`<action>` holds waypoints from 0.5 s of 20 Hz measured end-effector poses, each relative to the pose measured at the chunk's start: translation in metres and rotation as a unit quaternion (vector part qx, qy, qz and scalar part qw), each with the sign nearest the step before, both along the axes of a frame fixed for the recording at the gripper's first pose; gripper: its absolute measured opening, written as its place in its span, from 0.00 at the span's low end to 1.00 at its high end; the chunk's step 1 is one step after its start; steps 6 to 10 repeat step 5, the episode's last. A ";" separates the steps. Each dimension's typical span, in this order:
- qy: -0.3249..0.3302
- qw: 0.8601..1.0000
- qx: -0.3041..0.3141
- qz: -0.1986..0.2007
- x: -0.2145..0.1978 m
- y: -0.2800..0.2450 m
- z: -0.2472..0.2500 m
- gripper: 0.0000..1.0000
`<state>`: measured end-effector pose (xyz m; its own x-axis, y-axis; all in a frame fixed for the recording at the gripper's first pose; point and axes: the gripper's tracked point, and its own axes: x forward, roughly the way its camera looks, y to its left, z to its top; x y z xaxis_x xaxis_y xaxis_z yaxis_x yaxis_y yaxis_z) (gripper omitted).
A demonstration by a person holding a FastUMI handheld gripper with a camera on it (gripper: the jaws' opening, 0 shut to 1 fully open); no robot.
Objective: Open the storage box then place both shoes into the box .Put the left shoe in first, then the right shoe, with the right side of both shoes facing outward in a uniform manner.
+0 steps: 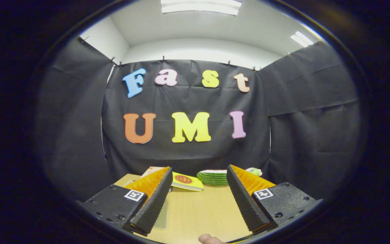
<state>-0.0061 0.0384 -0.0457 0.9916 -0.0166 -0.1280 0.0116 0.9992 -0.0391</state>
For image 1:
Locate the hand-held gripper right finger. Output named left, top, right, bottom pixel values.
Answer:
left=226, top=164, right=324, bottom=236

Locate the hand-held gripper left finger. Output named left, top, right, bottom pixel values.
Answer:
left=77, top=166, right=174, bottom=237

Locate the cream fabric storage box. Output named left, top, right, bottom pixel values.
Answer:
left=154, top=200, right=168, bottom=229

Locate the beige cover book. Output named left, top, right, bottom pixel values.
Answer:
left=141, top=166, right=165, bottom=179

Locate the yellow book with red circle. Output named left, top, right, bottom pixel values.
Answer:
left=171, top=172, right=204, bottom=192

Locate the watermelon slice plush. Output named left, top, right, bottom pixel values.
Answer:
left=197, top=169, right=230, bottom=186

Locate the row of black clips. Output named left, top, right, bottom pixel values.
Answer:
left=80, top=36, right=321, bottom=72

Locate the small ceiling light panel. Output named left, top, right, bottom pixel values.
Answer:
left=290, top=31, right=315, bottom=48

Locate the long ceiling light panel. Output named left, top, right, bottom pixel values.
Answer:
left=160, top=0, right=242, bottom=16

